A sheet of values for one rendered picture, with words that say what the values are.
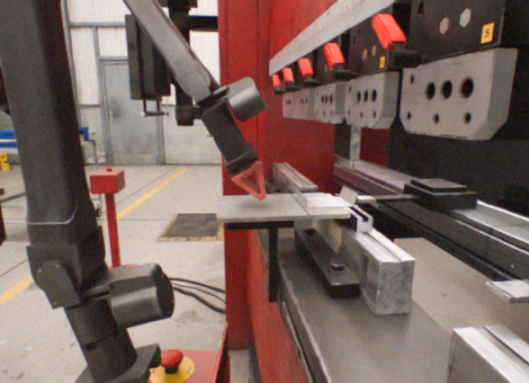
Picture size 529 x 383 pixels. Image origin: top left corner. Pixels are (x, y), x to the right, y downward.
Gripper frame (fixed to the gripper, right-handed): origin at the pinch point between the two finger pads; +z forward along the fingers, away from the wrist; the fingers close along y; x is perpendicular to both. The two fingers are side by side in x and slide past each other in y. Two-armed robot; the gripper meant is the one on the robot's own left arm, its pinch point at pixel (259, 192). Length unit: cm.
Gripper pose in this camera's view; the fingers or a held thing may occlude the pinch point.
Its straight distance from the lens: 75.2
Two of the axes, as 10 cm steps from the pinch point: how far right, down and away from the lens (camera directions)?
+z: 4.8, 8.4, 2.6
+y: -1.2, -2.3, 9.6
